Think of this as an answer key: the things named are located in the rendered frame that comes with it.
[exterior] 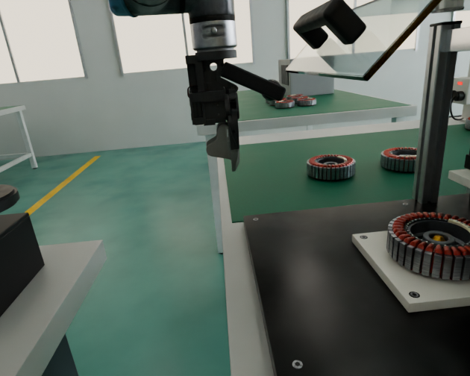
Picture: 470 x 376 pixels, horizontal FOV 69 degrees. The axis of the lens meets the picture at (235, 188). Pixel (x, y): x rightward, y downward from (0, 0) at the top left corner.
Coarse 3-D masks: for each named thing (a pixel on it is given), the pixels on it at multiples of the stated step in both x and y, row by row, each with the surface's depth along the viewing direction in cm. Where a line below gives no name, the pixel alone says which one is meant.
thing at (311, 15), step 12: (336, 0) 26; (312, 12) 31; (324, 12) 26; (336, 12) 26; (348, 12) 26; (300, 24) 33; (312, 24) 30; (324, 24) 28; (336, 24) 26; (348, 24) 26; (360, 24) 26; (300, 36) 36; (312, 36) 35; (324, 36) 35; (336, 36) 28; (348, 36) 27
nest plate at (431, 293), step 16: (352, 240) 49; (368, 240) 47; (384, 240) 46; (368, 256) 44; (384, 256) 43; (384, 272) 40; (400, 272) 39; (400, 288) 37; (416, 288) 37; (432, 288) 36; (448, 288) 36; (464, 288) 36; (416, 304) 35; (432, 304) 35; (448, 304) 35; (464, 304) 35
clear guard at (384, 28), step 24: (384, 0) 28; (408, 0) 23; (432, 0) 20; (456, 0) 32; (384, 24) 24; (408, 24) 21; (312, 48) 39; (336, 48) 30; (360, 48) 25; (384, 48) 21; (312, 72) 32; (336, 72) 26; (360, 72) 22
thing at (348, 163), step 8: (312, 160) 82; (320, 160) 84; (328, 160) 85; (336, 160) 84; (344, 160) 82; (352, 160) 80; (312, 168) 80; (320, 168) 78; (328, 168) 77; (336, 168) 77; (344, 168) 77; (352, 168) 78; (312, 176) 81; (320, 176) 79; (328, 176) 78; (336, 176) 77; (344, 176) 78
